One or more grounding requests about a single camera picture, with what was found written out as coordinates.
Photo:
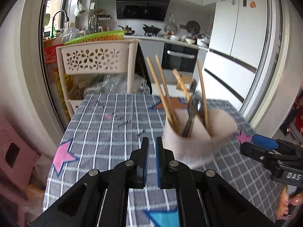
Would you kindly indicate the white refrigerator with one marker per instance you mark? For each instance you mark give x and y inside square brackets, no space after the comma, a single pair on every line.
[235,49]

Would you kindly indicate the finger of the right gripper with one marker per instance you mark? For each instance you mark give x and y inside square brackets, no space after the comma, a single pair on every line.
[265,142]
[262,154]

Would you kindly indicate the plain bamboo chopstick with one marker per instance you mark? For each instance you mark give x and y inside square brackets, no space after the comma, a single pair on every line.
[158,85]

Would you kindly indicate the black range hood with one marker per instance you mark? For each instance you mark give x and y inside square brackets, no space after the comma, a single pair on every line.
[152,10]

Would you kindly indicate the beige utensil holder caddy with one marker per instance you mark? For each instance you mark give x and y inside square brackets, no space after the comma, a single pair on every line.
[201,145]

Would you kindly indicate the red plastic basket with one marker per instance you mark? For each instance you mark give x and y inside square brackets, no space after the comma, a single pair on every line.
[50,56]

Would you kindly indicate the black kitchen faucet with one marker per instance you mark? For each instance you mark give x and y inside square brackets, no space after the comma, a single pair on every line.
[63,18]

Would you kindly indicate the black built-in oven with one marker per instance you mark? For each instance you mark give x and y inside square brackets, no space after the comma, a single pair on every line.
[178,57]

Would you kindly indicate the white rice cooker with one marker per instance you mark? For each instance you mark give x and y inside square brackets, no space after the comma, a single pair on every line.
[203,42]

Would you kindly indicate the dark plastic spoon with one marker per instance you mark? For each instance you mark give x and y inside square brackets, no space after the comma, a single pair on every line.
[195,105]

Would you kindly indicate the beige flower-cutout storage cart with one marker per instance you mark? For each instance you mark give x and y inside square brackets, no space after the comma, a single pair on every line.
[108,56]

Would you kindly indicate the steel pot with lid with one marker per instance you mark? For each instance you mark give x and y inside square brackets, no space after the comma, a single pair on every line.
[128,30]

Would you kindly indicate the cardboard box on floor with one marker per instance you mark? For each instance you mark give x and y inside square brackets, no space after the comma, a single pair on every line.
[189,82]

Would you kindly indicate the pink plastic stool stack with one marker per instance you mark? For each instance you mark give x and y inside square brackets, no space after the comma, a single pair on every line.
[17,158]

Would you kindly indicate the clear plastic bag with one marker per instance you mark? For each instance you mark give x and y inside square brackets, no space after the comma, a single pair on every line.
[115,83]

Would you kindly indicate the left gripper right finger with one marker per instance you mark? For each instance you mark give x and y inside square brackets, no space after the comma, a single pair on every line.
[167,175]

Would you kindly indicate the black wok on stove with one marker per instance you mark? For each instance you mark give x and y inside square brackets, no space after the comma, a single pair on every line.
[151,29]

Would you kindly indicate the green tray on cart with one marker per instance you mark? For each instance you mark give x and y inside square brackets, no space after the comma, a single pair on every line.
[96,37]

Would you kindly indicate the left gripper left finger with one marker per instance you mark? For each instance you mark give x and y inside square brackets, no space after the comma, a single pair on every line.
[137,165]

